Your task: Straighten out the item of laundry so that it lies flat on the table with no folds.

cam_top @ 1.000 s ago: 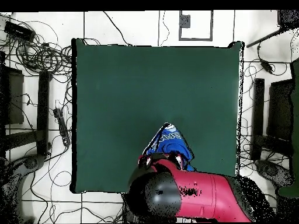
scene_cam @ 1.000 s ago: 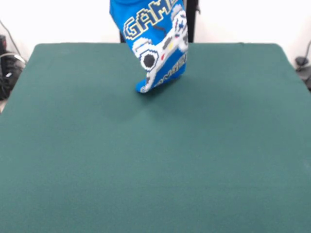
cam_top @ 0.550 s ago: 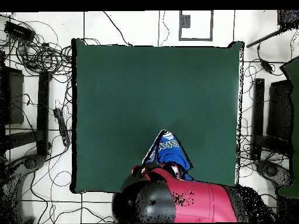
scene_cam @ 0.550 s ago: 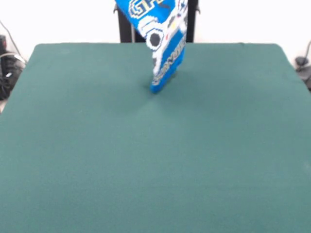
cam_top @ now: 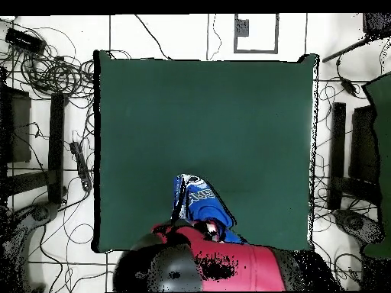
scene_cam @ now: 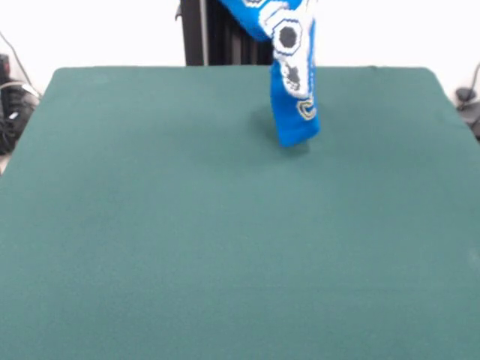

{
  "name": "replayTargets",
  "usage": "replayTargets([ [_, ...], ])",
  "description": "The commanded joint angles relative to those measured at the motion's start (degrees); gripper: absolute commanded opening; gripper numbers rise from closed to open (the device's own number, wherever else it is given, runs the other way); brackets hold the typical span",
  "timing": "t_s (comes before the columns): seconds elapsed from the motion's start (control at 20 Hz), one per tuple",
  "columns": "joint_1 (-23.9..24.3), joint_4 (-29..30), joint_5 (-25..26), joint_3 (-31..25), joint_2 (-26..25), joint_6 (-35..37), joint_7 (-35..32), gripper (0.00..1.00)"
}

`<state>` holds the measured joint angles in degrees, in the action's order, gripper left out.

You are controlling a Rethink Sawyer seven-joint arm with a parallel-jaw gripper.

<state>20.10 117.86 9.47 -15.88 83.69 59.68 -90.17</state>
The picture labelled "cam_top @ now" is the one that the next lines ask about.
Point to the blue GAME print t-shirt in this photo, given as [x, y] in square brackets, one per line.
[210, 207]

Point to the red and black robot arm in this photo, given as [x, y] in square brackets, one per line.
[250, 268]

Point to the dark green table cloth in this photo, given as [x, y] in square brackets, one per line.
[146, 122]

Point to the dark green fabric object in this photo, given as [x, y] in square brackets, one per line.
[384, 152]

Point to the black rod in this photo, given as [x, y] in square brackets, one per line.
[345, 50]

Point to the black power strip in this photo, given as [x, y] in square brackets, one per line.
[81, 166]

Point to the black power adapter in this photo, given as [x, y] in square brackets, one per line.
[348, 86]

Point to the black flat panel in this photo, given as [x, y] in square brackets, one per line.
[18, 128]
[362, 143]

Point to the black electronics box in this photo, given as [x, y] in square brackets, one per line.
[26, 41]

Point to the grey rectangular floor frame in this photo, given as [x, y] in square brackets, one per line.
[276, 33]

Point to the long black bar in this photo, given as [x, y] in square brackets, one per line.
[337, 152]
[57, 146]

